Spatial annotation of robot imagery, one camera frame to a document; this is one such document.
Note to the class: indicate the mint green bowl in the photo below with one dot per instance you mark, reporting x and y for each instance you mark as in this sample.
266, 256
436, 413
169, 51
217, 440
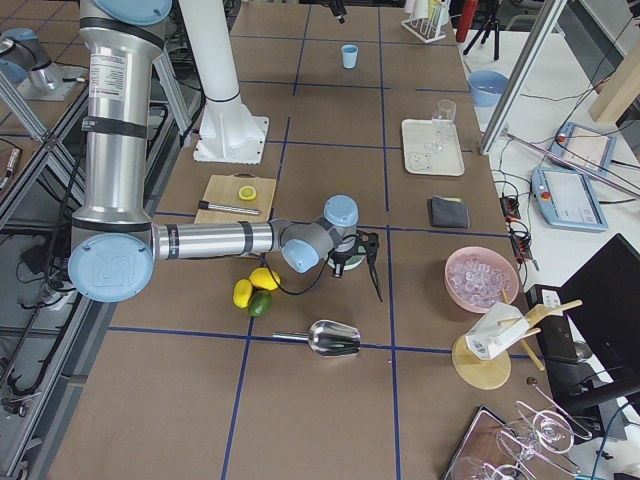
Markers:
353, 262

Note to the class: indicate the teach pendant far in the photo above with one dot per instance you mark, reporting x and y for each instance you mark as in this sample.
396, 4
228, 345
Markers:
584, 146

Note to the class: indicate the light blue plastic cup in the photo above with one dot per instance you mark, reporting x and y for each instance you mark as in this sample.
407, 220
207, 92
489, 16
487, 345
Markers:
349, 54

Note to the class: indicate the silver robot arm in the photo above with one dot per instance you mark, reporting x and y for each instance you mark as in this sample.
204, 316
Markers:
115, 244

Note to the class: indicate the aluminium frame post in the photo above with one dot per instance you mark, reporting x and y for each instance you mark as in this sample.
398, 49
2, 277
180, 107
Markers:
542, 27

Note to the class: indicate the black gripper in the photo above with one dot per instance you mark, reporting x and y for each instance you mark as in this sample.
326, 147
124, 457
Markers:
370, 248
338, 9

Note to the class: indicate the teach pendant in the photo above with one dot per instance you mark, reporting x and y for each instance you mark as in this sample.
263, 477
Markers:
584, 146
566, 200

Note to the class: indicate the yellow lemon lower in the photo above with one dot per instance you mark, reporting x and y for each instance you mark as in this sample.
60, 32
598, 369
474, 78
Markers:
242, 293

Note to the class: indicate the red fire extinguisher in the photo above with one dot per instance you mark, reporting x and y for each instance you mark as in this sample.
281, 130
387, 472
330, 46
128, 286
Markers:
466, 19

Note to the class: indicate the cream bear tray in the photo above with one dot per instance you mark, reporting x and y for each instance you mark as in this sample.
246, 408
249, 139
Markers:
429, 150

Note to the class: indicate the clear drinking glass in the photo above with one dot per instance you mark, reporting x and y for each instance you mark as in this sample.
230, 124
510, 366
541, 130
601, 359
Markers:
443, 117

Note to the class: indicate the yellow lemon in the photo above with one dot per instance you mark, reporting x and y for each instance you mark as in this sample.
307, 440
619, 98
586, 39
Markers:
265, 278
242, 293

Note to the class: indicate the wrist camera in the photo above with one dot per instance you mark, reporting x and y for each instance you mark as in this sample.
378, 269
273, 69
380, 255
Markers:
339, 260

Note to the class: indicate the blue bowl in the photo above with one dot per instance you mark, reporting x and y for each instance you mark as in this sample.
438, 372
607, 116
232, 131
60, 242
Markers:
486, 87

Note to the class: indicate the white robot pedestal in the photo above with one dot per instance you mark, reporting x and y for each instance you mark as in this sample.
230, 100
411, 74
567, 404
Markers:
228, 131

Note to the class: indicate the black camera tripod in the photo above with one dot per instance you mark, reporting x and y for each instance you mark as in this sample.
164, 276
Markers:
490, 26

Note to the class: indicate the metal ice scoop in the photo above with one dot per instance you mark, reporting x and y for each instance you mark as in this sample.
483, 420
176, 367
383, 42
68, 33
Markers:
327, 338

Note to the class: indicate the green lime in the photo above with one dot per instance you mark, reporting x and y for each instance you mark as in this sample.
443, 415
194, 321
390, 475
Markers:
259, 303

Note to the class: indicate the white carton box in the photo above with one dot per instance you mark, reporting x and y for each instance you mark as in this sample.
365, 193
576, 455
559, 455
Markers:
498, 329

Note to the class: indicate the lemon half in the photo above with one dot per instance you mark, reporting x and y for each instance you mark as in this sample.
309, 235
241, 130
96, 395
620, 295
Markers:
247, 193

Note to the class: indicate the yellow lemon upper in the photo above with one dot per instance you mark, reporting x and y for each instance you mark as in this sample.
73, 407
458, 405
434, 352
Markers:
265, 278

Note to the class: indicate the wooden cutting board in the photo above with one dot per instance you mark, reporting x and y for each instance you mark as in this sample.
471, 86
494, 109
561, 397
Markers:
225, 190

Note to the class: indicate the dark tray with glasses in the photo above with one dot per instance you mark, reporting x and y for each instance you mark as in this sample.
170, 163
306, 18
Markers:
533, 446

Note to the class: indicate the pink bowl with ice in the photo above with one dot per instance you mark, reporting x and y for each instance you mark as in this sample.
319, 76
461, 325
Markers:
476, 278

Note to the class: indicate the teach pendant near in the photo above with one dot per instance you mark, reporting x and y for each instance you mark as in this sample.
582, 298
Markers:
566, 200

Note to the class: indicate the white wire cup rack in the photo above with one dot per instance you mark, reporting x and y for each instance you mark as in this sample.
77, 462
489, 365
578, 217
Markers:
426, 19

